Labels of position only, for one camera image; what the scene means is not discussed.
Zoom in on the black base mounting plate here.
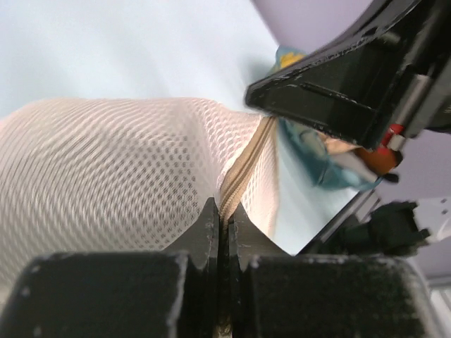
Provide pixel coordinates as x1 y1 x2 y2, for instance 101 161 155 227
297 189 381 256

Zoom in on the translucent blue plastic basket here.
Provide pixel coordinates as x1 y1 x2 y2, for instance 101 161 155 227
270 65 381 191

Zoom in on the round beige mesh laundry bag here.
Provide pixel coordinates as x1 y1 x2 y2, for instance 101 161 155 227
1 98 278 287

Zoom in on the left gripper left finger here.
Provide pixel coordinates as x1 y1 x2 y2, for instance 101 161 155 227
1 199 219 337

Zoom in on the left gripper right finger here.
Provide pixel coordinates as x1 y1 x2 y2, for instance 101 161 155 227
228 203 440 337

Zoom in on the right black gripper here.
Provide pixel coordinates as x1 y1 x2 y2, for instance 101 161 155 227
245 1 450 149

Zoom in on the orange black garment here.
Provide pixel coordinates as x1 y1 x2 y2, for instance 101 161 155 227
353 148 404 184

